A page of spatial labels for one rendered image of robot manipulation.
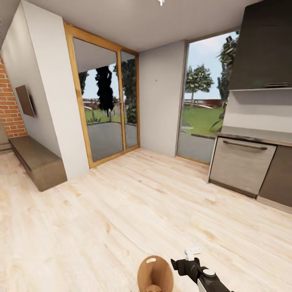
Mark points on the wall mounted tv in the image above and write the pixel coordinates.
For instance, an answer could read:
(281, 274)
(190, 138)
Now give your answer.
(25, 101)

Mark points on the fixed window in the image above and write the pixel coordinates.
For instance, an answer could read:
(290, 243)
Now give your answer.
(208, 67)

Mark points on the cabinet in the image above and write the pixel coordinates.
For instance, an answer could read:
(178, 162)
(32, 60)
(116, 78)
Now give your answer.
(44, 167)
(263, 57)

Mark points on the door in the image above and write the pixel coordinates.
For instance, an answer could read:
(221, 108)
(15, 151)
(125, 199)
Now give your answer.
(106, 79)

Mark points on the trash can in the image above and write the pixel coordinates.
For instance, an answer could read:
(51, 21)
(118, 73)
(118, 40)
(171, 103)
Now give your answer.
(156, 276)

